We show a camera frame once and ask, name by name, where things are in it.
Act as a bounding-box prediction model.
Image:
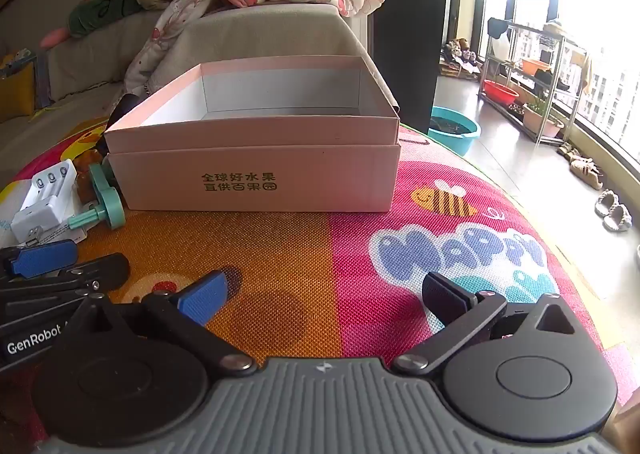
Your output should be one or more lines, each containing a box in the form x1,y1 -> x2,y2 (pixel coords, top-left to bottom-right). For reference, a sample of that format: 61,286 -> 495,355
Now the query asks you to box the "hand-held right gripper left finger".
67,270 -> 257,378

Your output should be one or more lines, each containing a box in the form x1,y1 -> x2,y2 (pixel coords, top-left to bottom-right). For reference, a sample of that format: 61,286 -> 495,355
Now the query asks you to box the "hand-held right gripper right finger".
392,271 -> 592,378

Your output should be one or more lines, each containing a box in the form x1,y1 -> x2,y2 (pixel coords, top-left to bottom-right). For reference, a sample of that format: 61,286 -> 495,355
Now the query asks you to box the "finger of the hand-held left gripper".
0,253 -> 131,309
0,239 -> 77,280

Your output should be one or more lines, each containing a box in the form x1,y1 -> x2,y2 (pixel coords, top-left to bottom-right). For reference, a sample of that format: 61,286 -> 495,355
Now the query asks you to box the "white battery charger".
11,159 -> 82,246

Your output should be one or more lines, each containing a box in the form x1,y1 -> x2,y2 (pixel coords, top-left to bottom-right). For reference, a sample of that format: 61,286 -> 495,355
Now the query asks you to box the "teal plastic tool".
67,157 -> 127,231

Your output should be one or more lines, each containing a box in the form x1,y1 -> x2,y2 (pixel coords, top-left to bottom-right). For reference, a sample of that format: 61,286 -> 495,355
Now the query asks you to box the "brown glossy figurine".
75,149 -> 108,205

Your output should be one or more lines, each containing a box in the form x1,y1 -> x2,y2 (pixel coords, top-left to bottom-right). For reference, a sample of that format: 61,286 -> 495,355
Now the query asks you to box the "pink cardboard box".
103,56 -> 402,213

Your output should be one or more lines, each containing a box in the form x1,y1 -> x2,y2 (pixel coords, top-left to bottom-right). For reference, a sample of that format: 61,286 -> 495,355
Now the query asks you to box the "white printed card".
31,225 -> 89,255

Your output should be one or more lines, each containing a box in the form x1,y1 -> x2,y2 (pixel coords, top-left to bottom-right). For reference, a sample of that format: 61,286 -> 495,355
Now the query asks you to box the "colourful cartoon play mat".
0,118 -> 632,454

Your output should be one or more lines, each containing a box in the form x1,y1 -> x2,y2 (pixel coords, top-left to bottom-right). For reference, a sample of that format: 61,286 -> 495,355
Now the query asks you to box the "teal plastic basin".
428,106 -> 482,155

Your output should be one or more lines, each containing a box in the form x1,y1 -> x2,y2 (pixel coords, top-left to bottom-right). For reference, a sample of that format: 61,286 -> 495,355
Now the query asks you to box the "yellow cushion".
0,62 -> 39,123

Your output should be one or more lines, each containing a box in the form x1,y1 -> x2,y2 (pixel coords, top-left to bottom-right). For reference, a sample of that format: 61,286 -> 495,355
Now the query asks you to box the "beige shoes pair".
557,141 -> 606,190

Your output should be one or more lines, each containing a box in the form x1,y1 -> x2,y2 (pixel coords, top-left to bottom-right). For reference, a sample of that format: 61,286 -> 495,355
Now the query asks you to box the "white woven slippers pair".
595,189 -> 634,233

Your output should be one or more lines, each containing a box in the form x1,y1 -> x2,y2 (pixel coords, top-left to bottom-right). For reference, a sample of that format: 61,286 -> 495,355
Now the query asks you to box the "potted plant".
522,93 -> 566,139

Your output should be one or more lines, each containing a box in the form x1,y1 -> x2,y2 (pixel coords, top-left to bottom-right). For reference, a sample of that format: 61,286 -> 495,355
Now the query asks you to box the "red plastic basin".
482,79 -> 521,106

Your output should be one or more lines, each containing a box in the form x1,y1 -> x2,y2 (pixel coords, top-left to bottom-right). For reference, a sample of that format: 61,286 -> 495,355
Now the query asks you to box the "pile of shoes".
440,38 -> 484,80

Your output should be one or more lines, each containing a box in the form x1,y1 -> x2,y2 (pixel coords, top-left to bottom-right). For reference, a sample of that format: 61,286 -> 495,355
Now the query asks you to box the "metal storage rack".
477,20 -> 589,145

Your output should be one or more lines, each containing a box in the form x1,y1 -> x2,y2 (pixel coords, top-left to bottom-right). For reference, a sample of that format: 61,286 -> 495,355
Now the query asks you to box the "orange plastic basin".
521,58 -> 554,76

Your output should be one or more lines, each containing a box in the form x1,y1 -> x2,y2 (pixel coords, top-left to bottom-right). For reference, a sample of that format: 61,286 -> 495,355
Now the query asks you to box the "green plush toy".
40,0 -> 157,51

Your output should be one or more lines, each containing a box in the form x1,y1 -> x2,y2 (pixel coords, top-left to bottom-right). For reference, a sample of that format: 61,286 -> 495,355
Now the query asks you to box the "beige covered sofa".
0,0 -> 401,137

